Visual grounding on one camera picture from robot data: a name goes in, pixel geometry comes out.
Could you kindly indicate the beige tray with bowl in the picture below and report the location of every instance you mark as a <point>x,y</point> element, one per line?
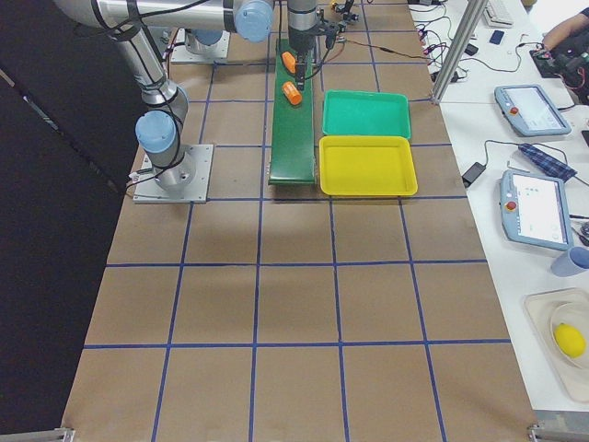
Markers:
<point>546,311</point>

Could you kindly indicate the yellow lemon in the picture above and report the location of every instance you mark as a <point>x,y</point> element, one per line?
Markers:
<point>569,340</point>

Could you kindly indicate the orange cylinder with white text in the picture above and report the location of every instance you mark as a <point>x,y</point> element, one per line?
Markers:
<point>291,93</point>

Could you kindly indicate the white keyboard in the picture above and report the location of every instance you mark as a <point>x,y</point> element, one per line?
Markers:
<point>496,15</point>

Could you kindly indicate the upper teach pendant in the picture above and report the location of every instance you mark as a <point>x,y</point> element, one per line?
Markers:
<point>530,111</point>

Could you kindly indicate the light blue cup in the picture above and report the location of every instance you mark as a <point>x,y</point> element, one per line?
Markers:
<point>571,262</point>

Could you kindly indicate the black power adapter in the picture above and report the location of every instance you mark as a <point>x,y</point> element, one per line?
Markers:
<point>472,174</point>

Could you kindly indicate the yellow plastic tray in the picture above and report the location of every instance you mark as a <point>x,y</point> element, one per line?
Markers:
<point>366,165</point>

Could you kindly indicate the lower teach pendant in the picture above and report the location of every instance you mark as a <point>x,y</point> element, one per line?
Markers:
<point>534,210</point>

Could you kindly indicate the plain orange cylinder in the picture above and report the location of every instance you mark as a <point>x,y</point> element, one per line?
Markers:
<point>289,62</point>

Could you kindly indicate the blue plaid cloth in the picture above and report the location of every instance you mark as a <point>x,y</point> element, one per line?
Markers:
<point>548,164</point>

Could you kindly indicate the teach pendant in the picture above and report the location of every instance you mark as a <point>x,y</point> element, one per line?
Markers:
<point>530,111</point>
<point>534,210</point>

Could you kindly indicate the green conveyor belt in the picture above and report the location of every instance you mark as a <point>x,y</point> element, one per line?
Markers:
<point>293,137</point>

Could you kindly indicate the person hand at desk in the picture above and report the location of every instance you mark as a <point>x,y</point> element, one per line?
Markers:
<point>564,30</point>

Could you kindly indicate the dark blue phone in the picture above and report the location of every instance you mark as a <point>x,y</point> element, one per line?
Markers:
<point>496,37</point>

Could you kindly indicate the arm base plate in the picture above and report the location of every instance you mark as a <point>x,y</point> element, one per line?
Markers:
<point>193,46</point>
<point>188,182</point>

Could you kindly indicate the green plastic tray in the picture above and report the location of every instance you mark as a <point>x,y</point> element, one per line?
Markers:
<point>348,112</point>

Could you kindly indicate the aluminium frame post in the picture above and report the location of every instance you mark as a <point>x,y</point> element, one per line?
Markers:
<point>466,26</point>

